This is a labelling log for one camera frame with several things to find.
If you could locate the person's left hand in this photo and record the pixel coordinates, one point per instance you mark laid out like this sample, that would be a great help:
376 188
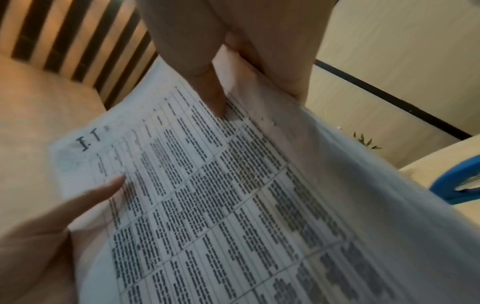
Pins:
33 261

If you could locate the round wooden table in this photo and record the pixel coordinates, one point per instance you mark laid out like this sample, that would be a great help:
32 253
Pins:
431 160

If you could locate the person's right hand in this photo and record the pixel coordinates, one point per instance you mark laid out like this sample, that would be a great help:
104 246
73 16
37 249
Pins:
262 29

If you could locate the small potted flowering plant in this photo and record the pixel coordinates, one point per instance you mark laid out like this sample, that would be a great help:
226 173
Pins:
365 142

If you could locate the stack of printed papers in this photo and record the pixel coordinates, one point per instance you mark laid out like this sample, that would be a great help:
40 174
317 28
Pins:
225 193

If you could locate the blue stapler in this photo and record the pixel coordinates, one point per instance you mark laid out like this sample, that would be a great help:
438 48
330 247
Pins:
446 181

